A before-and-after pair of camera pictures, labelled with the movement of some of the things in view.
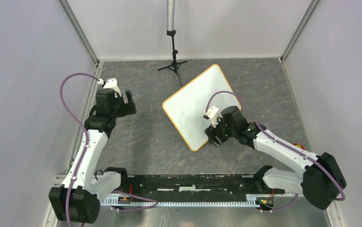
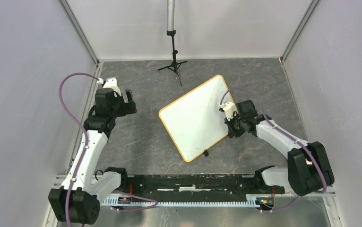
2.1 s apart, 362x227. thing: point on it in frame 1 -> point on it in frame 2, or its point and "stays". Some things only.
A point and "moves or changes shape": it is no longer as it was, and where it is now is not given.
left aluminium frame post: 79,29 stays
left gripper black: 127,108 stays
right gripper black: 211,132 -> 231,132
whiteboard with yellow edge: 187,105 moves or changes shape
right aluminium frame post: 299,30 stays
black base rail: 201,185 stays
